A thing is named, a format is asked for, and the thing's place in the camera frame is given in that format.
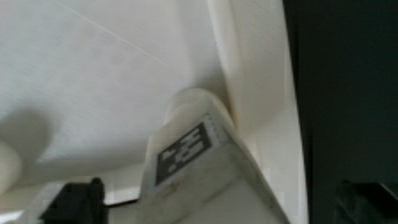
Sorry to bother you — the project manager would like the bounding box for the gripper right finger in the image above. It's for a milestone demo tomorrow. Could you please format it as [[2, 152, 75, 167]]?
[[335, 181, 398, 224]]

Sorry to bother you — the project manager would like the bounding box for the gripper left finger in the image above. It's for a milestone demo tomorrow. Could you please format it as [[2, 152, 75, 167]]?
[[40, 178, 107, 224]]

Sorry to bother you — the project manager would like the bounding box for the white table leg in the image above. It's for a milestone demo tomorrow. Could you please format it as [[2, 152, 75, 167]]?
[[136, 88, 290, 224]]

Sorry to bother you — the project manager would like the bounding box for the white square tabletop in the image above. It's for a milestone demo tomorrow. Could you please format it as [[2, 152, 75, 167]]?
[[0, 0, 310, 224]]

